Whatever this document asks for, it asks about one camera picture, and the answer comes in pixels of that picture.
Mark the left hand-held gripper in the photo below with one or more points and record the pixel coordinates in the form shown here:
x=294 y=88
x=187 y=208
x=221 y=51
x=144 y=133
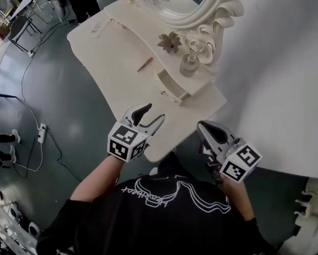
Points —
x=124 y=142

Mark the cream vanity dressing table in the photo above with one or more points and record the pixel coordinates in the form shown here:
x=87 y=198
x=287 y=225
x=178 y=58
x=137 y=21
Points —
x=121 y=70

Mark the white carved furniture piece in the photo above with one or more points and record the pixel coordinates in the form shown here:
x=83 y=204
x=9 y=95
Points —
x=316 y=203

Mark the grey chair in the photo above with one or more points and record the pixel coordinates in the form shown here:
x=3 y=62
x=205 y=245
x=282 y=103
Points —
x=16 y=29

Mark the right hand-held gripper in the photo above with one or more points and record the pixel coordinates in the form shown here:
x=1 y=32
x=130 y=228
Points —
x=241 y=161

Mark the small white paper label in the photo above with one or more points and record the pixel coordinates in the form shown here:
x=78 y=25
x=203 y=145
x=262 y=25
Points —
x=98 y=29

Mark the white equipment rack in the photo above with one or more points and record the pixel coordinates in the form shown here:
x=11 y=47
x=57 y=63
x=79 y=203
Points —
x=4 y=222

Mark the white curved drawer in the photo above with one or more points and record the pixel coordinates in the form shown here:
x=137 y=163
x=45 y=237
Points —
x=174 y=88

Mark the clear glass perfume bottle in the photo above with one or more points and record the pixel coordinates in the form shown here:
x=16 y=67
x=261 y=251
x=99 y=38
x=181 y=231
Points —
x=189 y=64

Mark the white partition panel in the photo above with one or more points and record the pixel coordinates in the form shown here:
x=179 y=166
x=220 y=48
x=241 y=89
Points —
x=280 y=76

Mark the person's black printed t-shirt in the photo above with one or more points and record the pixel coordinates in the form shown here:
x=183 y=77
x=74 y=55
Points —
x=161 y=222

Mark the white work table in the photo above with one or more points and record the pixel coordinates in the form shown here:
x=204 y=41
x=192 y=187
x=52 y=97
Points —
x=23 y=3

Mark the small white power strip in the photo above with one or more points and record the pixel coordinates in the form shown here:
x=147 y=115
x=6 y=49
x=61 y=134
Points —
x=30 y=54

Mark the white oval carved mirror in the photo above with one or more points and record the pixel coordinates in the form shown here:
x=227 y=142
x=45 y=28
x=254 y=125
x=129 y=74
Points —
x=201 y=17

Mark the thin brown stick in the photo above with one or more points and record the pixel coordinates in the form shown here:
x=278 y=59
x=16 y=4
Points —
x=145 y=64

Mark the long white power strip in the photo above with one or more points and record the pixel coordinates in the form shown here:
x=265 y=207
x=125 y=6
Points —
x=42 y=133

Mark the brown flower ornament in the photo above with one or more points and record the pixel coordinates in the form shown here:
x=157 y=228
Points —
x=170 y=42

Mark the person's right forearm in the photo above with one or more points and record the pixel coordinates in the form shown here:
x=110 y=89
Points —
x=238 y=198

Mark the dark blue bar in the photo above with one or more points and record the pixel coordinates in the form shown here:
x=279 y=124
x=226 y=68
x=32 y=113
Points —
x=2 y=95

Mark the person's left forearm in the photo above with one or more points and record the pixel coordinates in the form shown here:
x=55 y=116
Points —
x=100 y=177

